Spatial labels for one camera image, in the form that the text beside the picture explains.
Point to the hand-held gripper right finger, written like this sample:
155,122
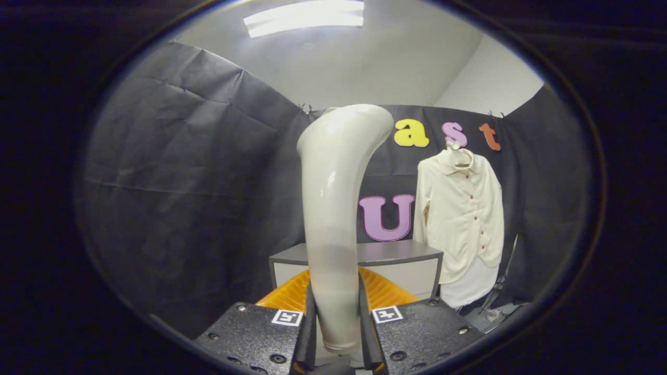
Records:
417,333

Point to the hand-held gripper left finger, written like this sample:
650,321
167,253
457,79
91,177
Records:
255,338

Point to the white garment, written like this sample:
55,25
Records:
471,289

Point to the cream button shirt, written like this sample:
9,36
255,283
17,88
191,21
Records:
458,219

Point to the white garment steamer head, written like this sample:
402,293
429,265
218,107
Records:
333,208

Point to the grey top white cabinet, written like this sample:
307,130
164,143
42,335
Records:
396,252

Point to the black backdrop cloth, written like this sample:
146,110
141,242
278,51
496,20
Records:
198,182

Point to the white plastic hanger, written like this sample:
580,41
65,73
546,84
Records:
458,156

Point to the ceiling light panel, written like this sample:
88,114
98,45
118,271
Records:
305,16

